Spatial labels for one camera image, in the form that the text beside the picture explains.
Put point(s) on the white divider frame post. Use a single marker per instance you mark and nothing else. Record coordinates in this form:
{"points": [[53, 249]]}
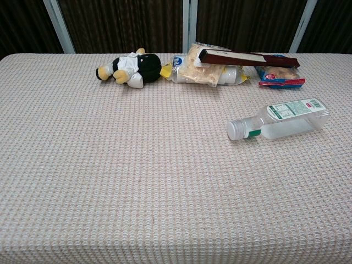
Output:
{"points": [[303, 24], [59, 27], [189, 22]]}

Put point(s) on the dark room divider panel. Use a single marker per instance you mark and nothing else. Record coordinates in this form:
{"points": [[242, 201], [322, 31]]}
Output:
{"points": [[121, 24], [332, 24], [247, 22], [22, 24]]}

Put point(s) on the black white plush penguin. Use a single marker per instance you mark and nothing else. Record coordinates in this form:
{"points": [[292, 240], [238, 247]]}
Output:
{"points": [[148, 67]]}

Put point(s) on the blue red cookie bag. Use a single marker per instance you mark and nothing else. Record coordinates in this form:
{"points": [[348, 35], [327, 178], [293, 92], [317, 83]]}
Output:
{"points": [[275, 80]]}

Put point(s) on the clear bag of beige snacks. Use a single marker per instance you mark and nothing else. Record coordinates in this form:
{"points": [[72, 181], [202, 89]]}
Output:
{"points": [[198, 74]]}

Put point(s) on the beige woven tablecloth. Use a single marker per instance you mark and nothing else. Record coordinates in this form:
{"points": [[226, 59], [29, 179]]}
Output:
{"points": [[137, 165]]}

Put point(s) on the tan snack bag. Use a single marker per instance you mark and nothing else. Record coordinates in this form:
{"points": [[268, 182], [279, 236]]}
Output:
{"points": [[176, 73]]}

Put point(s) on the clear plastic bottle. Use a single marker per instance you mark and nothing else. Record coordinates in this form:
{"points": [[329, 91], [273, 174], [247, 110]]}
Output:
{"points": [[288, 129]]}

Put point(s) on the dark red folding fan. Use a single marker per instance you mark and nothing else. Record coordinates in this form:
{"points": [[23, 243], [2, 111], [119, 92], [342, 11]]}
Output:
{"points": [[247, 61]]}

